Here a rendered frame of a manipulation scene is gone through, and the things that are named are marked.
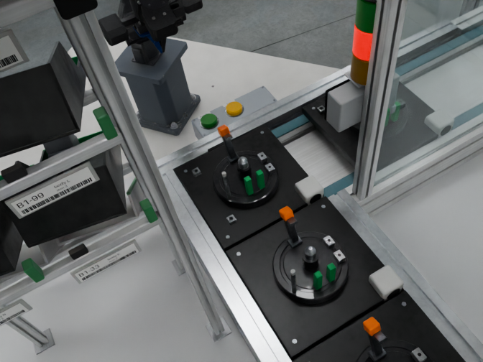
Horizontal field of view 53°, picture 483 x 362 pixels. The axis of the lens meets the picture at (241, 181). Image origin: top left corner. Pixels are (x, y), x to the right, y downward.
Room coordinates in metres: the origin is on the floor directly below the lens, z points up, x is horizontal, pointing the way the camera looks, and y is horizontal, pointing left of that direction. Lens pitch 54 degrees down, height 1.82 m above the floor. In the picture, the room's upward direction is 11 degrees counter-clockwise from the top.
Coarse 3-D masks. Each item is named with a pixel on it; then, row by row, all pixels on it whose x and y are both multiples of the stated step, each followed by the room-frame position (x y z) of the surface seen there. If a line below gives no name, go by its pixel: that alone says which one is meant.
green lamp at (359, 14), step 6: (360, 0) 0.57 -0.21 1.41; (360, 6) 0.57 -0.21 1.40; (366, 6) 0.56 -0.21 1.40; (372, 6) 0.55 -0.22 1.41; (360, 12) 0.57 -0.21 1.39; (366, 12) 0.56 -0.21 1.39; (372, 12) 0.55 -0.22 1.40; (360, 18) 0.57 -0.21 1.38; (366, 18) 0.56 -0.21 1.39; (372, 18) 0.55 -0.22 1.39; (360, 24) 0.57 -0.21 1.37; (366, 24) 0.56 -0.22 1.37; (372, 24) 0.55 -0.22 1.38; (360, 30) 0.56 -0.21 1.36; (366, 30) 0.56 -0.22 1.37; (372, 30) 0.55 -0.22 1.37
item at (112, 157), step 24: (72, 168) 0.53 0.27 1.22; (96, 168) 0.39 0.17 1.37; (120, 168) 0.47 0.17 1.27; (96, 192) 0.38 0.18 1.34; (120, 192) 0.39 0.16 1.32; (24, 216) 0.36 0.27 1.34; (48, 216) 0.36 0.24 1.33; (72, 216) 0.36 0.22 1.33; (96, 216) 0.36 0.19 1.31; (24, 240) 0.34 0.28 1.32; (48, 240) 0.34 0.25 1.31
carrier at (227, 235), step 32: (192, 160) 0.71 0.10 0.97; (224, 160) 0.68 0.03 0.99; (256, 160) 0.66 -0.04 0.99; (288, 160) 0.66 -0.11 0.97; (192, 192) 0.62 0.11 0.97; (224, 192) 0.59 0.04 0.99; (256, 192) 0.58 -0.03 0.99; (288, 192) 0.57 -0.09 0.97; (320, 192) 0.55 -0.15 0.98; (224, 224) 0.53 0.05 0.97; (256, 224) 0.51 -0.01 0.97
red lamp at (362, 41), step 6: (354, 30) 0.58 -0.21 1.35; (354, 36) 0.58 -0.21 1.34; (360, 36) 0.56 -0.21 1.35; (366, 36) 0.56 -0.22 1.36; (354, 42) 0.57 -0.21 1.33; (360, 42) 0.56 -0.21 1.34; (366, 42) 0.56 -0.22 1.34; (354, 48) 0.57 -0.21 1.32; (360, 48) 0.56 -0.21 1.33; (366, 48) 0.56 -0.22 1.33; (354, 54) 0.57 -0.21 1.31; (360, 54) 0.56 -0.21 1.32; (366, 54) 0.56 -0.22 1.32
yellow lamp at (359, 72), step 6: (354, 60) 0.57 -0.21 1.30; (360, 60) 0.56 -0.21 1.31; (366, 60) 0.56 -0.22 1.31; (354, 66) 0.57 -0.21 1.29; (360, 66) 0.56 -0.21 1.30; (366, 66) 0.55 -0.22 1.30; (354, 72) 0.57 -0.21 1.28; (360, 72) 0.56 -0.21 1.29; (366, 72) 0.55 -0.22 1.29; (354, 78) 0.57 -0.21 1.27; (360, 78) 0.56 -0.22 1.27; (366, 78) 0.55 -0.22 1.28; (360, 84) 0.56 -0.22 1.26
